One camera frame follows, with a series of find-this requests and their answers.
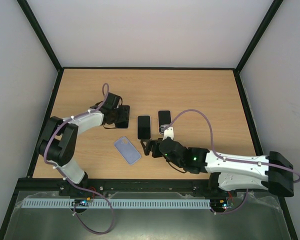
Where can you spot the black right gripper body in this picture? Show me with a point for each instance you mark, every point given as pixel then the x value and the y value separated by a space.
pixel 154 147

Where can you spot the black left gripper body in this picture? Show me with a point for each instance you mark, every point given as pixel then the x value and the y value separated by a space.
pixel 118 117

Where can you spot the lilac phone case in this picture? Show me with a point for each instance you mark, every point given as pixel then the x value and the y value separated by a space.
pixel 127 150

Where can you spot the beige phone case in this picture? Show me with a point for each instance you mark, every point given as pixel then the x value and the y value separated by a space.
pixel 151 127

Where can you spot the pink phone case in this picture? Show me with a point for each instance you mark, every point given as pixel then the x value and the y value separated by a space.
pixel 171 117

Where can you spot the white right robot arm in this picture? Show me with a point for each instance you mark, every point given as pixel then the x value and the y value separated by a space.
pixel 271 172

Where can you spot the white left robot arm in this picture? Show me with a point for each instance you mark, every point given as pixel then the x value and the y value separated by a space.
pixel 58 140

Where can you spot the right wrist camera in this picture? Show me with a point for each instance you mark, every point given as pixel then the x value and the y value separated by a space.
pixel 167 131

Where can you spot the white slotted cable duct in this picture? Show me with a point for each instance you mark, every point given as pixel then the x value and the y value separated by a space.
pixel 49 203

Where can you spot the black front frame rail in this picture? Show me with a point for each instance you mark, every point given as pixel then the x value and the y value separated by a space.
pixel 195 188

